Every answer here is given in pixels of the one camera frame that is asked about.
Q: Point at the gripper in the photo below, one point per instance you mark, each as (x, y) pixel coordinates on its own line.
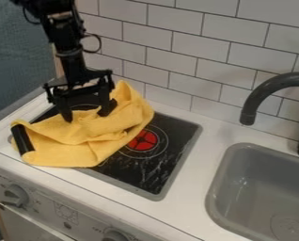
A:
(78, 84)

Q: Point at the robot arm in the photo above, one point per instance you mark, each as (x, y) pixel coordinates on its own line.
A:
(64, 29)

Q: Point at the yellow cloth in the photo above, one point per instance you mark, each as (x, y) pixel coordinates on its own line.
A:
(87, 131)

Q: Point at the toy stove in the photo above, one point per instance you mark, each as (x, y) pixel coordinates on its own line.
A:
(150, 155)

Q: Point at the tap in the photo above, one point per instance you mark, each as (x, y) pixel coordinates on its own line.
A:
(275, 94)

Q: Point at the toy sink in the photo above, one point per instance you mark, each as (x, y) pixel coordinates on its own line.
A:
(261, 194)

